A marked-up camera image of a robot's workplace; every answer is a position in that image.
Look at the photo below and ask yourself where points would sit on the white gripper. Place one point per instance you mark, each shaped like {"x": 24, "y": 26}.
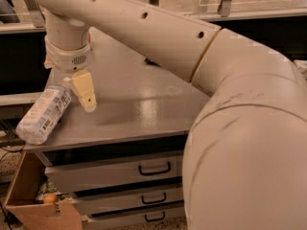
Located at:
{"x": 65, "y": 61}

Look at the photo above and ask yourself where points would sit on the blue label plastic bottle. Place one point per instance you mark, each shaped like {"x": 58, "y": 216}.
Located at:
{"x": 38, "y": 123}

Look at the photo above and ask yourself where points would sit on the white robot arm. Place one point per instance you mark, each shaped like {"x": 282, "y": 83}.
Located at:
{"x": 245, "y": 159}

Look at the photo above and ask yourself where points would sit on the black chocolate bar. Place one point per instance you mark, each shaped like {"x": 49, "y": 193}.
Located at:
{"x": 149, "y": 62}

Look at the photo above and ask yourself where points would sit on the person in background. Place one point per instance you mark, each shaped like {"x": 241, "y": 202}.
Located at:
{"x": 7, "y": 13}

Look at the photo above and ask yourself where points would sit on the grey drawer cabinet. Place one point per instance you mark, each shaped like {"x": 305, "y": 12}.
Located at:
{"x": 141, "y": 109}

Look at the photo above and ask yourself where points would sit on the top grey drawer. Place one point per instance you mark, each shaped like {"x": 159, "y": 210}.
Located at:
{"x": 118, "y": 171}

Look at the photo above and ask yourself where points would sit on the grey drawer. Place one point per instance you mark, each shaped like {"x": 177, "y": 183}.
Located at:
{"x": 118, "y": 171}
{"x": 130, "y": 199}
{"x": 149, "y": 215}

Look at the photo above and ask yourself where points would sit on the green packet in box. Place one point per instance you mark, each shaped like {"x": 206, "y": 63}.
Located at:
{"x": 46, "y": 188}

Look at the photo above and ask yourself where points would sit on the orange fruit in box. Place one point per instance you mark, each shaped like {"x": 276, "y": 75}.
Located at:
{"x": 50, "y": 198}

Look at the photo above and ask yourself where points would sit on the middle grey drawer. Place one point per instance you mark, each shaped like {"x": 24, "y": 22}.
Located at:
{"x": 130, "y": 199}

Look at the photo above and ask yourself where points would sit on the cardboard box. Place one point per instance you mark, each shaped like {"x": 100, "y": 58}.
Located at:
{"x": 20, "y": 200}

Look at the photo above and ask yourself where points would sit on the bottom grey drawer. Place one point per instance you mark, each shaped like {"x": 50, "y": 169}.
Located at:
{"x": 149, "y": 215}

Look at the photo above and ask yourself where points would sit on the left metal bracket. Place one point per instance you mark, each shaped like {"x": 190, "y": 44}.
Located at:
{"x": 35, "y": 13}

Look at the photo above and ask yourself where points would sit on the right metal bracket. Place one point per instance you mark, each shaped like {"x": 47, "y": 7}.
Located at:
{"x": 224, "y": 8}

